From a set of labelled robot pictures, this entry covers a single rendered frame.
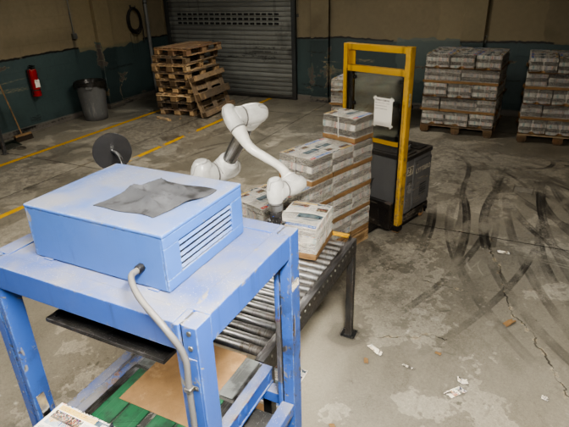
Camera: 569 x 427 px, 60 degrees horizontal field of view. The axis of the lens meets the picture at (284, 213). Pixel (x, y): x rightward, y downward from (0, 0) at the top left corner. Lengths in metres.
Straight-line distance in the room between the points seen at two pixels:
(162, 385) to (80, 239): 0.90
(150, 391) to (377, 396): 1.58
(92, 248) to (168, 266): 0.30
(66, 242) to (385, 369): 2.42
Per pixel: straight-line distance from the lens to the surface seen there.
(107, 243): 1.66
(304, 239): 3.10
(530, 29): 10.12
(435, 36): 10.30
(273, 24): 11.34
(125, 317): 1.59
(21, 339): 2.19
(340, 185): 4.51
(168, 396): 2.34
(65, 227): 1.78
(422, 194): 5.57
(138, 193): 1.76
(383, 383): 3.50
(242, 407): 2.24
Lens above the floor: 2.41
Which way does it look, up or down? 25 degrees down
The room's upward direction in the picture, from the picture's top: 2 degrees counter-clockwise
